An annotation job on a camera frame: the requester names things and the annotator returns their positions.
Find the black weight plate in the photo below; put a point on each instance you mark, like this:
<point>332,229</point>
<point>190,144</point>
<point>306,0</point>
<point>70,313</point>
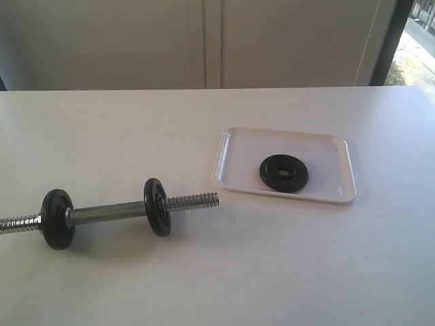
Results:
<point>57,234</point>
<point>158,217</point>
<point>284,173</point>

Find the white plastic tray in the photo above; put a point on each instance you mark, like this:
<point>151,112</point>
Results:
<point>325,156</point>

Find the chrome dumbbell bar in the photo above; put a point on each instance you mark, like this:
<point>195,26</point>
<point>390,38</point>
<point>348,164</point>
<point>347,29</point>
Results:
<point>110,212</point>

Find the dark window frame post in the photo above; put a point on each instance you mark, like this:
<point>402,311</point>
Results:
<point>391,40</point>

